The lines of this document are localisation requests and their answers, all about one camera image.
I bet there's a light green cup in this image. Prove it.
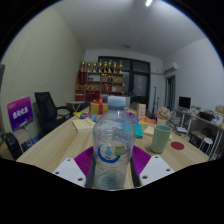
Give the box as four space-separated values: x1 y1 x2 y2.
150 124 173 155

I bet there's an orange book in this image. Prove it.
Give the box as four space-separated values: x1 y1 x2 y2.
138 117 158 126

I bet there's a white wall air conditioner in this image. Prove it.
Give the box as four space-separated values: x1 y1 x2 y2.
163 61 179 75

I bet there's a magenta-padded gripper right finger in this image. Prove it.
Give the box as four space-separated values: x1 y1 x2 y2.
129 145 175 188

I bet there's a yellow gift box red ribbon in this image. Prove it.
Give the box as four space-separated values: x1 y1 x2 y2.
88 97 109 116

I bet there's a kraft paper envelope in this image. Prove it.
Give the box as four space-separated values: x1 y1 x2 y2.
143 125 173 141

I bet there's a long wooden side desk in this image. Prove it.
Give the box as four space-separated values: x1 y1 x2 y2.
174 108 224 158

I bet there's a pink flower pot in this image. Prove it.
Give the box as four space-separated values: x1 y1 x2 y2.
156 106 172 126

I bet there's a pile of books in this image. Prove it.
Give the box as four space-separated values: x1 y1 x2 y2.
169 113 189 134

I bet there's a flat round red coaster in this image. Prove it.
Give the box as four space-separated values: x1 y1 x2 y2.
170 141 186 151

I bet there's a small orange standing box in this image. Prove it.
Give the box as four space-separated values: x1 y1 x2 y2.
135 103 147 119

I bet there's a black computer monitor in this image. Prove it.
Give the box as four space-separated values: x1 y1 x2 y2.
178 96 192 110

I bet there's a white round stool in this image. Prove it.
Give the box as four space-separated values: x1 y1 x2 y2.
198 136 214 156

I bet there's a purple sign board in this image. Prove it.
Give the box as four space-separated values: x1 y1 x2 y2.
6 96 35 133

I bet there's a small round side table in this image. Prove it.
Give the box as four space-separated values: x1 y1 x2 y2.
66 100 86 113

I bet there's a pale yellow book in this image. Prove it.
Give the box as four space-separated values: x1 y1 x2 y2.
71 117 97 134

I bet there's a wooden shelf unit with trophies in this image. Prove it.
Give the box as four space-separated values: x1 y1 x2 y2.
74 60 125 102

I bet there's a clear plastic water bottle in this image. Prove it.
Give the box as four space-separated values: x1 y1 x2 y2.
92 95 137 191

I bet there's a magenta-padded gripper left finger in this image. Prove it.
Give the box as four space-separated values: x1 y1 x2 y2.
52 145 97 189

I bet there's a black bag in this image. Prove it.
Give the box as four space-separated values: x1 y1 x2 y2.
2 131 24 161

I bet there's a black office chair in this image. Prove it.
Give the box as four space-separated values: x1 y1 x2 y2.
33 91 73 134

